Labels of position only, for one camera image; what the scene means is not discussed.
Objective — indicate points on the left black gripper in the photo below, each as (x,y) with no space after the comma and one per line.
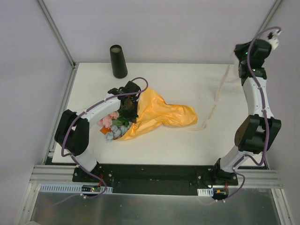
(129,111)

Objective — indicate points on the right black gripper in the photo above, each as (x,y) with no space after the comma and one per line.
(240,50)

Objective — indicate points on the cream lace ribbon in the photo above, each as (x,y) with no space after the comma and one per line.
(231,67)

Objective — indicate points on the orange wrapping paper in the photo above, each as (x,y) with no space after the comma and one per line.
(153,112)

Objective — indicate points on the pink and blue flower bouquet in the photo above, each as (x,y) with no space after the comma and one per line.
(114,126)

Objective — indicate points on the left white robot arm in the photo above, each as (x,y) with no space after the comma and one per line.
(73,130)

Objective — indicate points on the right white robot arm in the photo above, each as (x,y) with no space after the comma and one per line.
(258,131)

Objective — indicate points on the black conical vase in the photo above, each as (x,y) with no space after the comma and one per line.
(118,62)

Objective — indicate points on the right aluminium frame post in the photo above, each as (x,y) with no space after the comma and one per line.
(260,32)

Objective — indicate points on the aluminium frame post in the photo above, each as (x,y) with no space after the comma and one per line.
(260,32)
(51,23)

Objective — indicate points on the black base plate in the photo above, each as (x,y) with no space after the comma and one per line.
(156,179)

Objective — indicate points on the left aluminium frame post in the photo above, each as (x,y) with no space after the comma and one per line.
(51,23)

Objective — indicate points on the right white cable duct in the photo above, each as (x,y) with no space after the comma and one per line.
(205,192)

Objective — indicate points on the white cable duct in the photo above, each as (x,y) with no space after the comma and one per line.
(74,189)
(205,192)

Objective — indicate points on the left white cable duct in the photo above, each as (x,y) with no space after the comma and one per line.
(74,189)

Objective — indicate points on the front aluminium rail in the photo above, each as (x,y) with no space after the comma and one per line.
(255,178)

